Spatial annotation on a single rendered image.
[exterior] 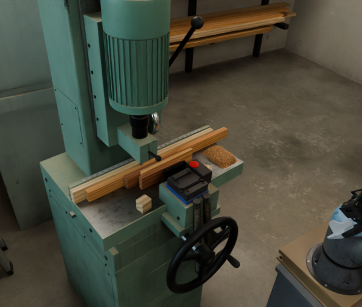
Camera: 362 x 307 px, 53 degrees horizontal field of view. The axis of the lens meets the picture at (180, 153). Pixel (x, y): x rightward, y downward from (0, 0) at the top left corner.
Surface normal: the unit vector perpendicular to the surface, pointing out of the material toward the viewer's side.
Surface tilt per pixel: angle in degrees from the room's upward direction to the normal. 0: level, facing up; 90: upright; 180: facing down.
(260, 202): 0
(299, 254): 4
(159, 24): 90
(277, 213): 0
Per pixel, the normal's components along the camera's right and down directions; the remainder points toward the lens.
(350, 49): -0.85, 0.30
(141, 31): 0.22, 0.60
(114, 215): 0.04, -0.79
